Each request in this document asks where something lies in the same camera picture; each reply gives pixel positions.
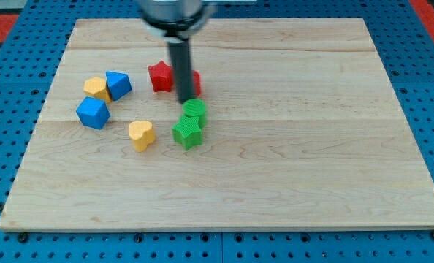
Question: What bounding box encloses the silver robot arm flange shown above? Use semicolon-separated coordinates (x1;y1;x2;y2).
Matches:
138;0;216;43

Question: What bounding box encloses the yellow hexagon block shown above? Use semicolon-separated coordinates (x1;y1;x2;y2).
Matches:
83;77;112;103

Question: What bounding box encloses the green star block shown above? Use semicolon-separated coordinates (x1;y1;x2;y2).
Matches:
172;115;203;150

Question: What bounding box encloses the green cylinder block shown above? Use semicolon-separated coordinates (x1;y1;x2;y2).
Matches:
183;98;207;128

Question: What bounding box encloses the red block behind rod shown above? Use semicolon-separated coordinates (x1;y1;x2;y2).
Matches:
193;70;202;97

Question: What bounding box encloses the light wooden board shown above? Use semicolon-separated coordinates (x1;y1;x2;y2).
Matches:
0;18;434;232

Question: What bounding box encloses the yellow heart block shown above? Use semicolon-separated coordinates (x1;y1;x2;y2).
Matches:
128;121;156;152

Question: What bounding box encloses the red star block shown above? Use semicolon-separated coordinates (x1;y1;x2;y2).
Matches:
148;61;173;92

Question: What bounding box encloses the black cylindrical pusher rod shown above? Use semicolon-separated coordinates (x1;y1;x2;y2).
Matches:
167;40;195;104

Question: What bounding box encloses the blue triangular block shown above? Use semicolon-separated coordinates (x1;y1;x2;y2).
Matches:
105;71;132;101

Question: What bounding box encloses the blue cube block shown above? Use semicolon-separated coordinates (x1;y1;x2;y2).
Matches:
75;96;110;129

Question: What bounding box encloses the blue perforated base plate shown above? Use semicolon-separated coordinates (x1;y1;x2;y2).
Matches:
0;1;434;262

